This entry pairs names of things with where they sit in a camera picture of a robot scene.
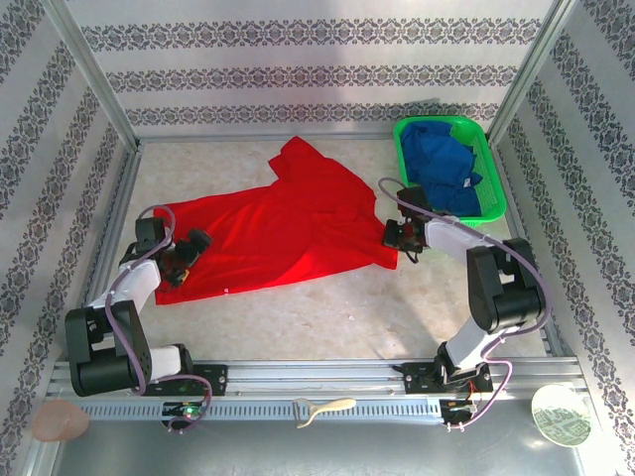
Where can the round green patterned disc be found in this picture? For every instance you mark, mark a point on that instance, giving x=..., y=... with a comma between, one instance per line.
x=560, y=416

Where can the aluminium frame post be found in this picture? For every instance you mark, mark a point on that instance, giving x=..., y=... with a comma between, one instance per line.
x=531, y=69
x=89, y=74

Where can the green plastic basket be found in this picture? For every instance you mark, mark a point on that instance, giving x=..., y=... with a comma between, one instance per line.
x=491, y=198

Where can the aluminium frame bar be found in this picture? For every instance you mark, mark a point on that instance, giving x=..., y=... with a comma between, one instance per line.
x=198, y=137

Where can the small green-lit circuit board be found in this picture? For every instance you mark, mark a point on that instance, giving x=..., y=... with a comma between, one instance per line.
x=186, y=410
x=459, y=406

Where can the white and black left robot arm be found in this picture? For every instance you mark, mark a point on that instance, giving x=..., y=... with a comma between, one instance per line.
x=139, y=287

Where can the pink translucent cup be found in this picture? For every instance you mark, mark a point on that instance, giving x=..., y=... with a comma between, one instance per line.
x=59, y=421

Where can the aluminium mounting rail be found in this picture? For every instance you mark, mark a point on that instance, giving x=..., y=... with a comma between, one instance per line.
x=307, y=372

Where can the red printed t-shirt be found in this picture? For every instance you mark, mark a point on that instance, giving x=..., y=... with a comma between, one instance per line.
x=278, y=238

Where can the cream plastic peeler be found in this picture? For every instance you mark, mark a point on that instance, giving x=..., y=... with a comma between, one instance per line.
x=337, y=404

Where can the blue garment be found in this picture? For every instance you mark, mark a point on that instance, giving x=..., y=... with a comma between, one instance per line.
x=441, y=163

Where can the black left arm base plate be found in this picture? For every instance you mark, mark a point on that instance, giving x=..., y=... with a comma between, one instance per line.
x=215, y=377

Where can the aluminium side rail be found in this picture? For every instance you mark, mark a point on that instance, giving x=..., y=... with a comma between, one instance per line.
x=516, y=208
x=111, y=238

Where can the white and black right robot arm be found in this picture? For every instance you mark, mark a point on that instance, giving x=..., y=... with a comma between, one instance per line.
x=446, y=240

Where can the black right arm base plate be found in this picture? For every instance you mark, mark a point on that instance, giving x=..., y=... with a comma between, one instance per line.
x=417, y=377

